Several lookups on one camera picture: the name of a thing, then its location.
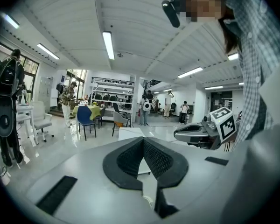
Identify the plaid shirt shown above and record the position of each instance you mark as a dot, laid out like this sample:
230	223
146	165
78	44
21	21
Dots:
254	43

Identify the person's head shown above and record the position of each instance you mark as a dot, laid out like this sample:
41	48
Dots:
200	1

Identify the black double door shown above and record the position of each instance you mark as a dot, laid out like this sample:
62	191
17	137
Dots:
221	99

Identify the black railing staircase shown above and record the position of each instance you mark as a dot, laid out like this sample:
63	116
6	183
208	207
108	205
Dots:
152	83

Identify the white office chair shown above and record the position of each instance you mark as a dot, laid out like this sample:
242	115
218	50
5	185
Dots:
40	122

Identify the grey chair orange seat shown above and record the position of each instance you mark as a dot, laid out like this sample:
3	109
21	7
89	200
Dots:
119	118

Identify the small white desk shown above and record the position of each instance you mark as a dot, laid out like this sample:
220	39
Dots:
25	112

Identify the grey locker cabinet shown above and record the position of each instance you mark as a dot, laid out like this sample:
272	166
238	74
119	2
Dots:
45	90

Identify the ceiling tube light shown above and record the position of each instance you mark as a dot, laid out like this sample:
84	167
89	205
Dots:
11	21
213	87
190	72
47	51
108	45
233	56

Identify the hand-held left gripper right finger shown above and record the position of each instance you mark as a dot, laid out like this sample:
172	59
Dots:
177	169

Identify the black head-worn camera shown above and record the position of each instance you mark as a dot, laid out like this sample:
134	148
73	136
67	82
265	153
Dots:
171	14

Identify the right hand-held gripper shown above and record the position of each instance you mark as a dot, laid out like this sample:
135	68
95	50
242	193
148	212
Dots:
226	125

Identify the white storage shelf rack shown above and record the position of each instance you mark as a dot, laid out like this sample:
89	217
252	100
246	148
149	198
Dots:
114	85

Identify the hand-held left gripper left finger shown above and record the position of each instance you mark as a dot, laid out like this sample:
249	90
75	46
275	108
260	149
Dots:
112	169

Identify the blue chair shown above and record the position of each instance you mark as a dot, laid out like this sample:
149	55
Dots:
84	114

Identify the dark grey chair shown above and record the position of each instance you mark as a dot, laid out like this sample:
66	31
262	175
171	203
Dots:
102	113

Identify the yellow-green tablecloth table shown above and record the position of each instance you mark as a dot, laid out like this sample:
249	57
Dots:
95	112

